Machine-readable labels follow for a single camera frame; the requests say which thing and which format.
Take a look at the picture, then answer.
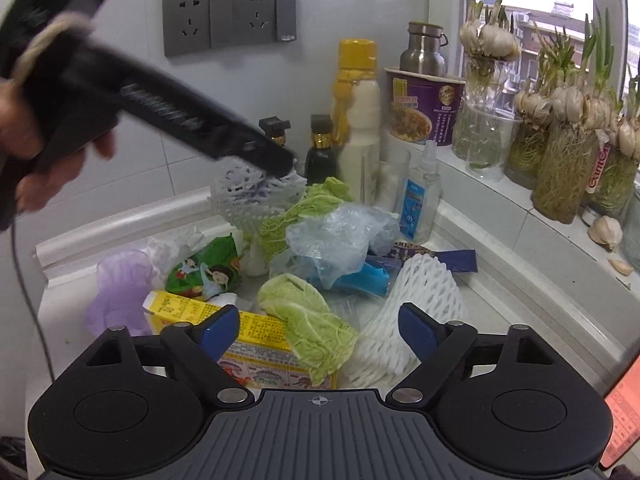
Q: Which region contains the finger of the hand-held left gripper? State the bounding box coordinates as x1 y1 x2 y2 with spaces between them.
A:
219 125 297 179

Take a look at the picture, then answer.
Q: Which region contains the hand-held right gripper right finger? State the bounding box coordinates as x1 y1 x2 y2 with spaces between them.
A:
387 302 556 406

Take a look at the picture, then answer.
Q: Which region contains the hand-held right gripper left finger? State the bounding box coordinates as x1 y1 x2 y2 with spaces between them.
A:
86 304 256 407

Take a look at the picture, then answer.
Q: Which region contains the large white foam fruit net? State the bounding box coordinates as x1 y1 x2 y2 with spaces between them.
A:
345 254 467 386

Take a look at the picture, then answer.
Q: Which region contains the small white foam fruit net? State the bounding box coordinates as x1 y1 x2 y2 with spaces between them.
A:
210 157 307 233

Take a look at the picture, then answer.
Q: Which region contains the green snack packet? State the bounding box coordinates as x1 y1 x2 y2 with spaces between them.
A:
165 235 243 301

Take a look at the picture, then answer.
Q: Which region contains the white tissue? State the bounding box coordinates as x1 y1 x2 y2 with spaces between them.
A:
147 225 238 276

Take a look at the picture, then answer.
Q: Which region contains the clear plastic bag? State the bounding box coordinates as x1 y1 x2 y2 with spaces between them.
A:
287 204 401 291

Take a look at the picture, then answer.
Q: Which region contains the person's left hand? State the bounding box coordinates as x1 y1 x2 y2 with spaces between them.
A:
0 77 118 213

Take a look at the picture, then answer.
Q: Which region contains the dark sauce bottle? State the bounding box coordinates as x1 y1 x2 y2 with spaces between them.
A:
257 116 296 161
304 115 343 186

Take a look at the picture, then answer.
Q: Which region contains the yellow printed cardboard box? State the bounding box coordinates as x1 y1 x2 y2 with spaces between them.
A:
144 291 341 391

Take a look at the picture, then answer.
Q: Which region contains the napa cabbage leaf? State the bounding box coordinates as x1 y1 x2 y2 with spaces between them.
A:
257 274 358 386
257 177 353 261

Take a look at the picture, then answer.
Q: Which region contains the blue plastic package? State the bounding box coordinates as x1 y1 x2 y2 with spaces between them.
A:
300 255 401 297

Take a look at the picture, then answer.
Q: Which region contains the dark blue snack wrapper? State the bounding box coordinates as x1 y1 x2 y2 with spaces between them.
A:
392 241 478 273

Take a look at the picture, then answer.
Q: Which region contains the white bottle with yellow cap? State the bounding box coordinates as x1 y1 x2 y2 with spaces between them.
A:
332 39 381 201

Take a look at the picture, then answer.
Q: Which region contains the clear drinking glass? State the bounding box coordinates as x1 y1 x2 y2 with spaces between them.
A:
360 144 412 211

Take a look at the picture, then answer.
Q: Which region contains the clear spray bottle blue label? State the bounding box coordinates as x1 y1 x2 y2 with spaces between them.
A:
397 141 443 245

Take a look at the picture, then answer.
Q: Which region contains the purple instant noodle cup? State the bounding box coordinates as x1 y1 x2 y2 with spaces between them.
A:
384 66 467 147

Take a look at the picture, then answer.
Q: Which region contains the stainless steel bottle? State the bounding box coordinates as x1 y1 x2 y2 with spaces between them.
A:
399 21 448 78

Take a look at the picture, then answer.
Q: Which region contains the empty clear plastic cup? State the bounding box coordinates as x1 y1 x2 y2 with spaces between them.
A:
465 105 517 182

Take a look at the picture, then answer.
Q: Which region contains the sprouting garlic in clear jar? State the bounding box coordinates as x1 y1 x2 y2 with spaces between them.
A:
505 20 557 191
532 10 621 223

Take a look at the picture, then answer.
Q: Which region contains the loose garlic bulb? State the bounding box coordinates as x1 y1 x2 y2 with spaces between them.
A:
587 215 624 252

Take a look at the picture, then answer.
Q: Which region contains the red printed packet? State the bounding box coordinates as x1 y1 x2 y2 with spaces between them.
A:
597 370 640 471

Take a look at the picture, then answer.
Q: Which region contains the sprouting garlic in labelled jar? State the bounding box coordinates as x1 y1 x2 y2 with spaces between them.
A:
590 75 640 218

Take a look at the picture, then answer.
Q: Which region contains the sprouting garlic in clear cup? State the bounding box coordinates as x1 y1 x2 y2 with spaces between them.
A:
452 0 522 161

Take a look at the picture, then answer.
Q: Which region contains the beige string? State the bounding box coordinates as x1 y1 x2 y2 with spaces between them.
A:
10 12 93 83

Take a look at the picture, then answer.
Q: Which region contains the grey wall socket panel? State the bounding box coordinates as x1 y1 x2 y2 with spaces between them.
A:
162 0 297 58

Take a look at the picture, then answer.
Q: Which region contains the black cable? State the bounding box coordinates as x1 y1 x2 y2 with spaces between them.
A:
10 215 56 383

